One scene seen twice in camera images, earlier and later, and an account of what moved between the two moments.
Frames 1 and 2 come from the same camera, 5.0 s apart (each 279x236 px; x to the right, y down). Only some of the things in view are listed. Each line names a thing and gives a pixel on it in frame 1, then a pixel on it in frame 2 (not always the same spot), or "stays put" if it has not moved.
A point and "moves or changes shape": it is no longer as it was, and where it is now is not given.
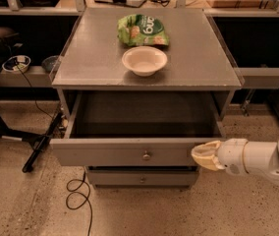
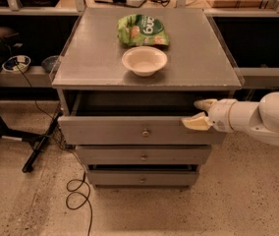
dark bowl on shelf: [48, 63] stays put
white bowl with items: [11, 64] stays put
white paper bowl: [144, 60] stays put
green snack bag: [138, 29] stays put
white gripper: [232, 156] to [222, 115]
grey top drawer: [139, 128] moves or changes shape
